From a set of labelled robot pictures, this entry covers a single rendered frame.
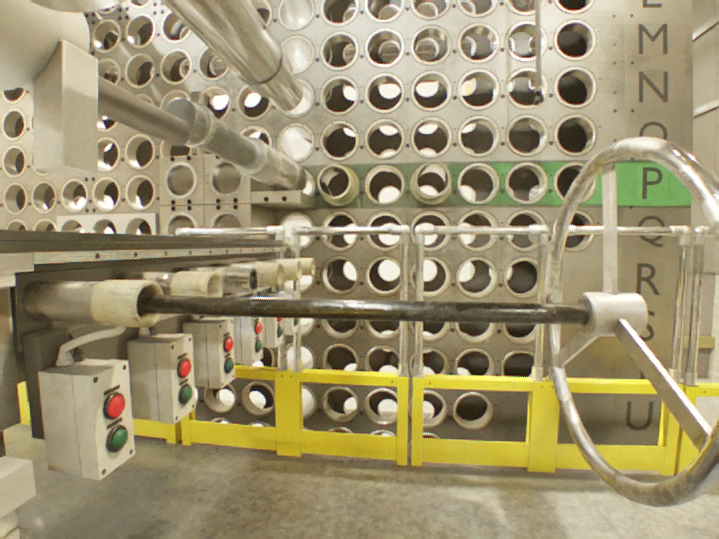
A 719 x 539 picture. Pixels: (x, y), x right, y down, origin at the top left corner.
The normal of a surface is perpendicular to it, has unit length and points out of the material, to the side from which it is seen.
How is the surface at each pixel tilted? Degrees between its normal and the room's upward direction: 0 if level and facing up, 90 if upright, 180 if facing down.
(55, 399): 90
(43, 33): 110
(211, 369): 90
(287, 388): 90
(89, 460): 90
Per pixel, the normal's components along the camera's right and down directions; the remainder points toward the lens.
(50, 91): -0.14, 0.07
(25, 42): 0.80, 0.60
